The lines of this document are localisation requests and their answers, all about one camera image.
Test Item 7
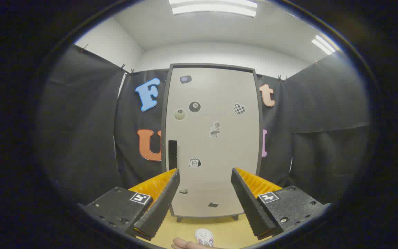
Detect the light grey shoe cabinet door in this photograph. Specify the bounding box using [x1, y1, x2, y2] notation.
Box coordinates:
[165, 67, 260, 218]

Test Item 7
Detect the small ceiling light panel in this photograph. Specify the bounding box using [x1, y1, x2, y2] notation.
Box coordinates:
[311, 35, 336, 55]

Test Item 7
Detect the long ceiling light panel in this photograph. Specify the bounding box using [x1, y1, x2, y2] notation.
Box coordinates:
[169, 0, 258, 18]

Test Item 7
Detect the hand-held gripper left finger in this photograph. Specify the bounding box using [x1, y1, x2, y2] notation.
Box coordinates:
[77, 168, 180, 242]

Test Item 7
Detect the dark grey shoe cabinet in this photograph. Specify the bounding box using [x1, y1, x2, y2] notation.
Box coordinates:
[160, 63, 265, 222]

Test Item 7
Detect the black backdrop cloth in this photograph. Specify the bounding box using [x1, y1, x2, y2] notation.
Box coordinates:
[38, 44, 370, 208]

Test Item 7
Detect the white shoe with striped side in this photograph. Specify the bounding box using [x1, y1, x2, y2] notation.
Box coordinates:
[195, 228, 215, 247]

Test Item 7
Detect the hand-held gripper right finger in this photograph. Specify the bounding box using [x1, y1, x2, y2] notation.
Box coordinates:
[231, 167, 332, 241]

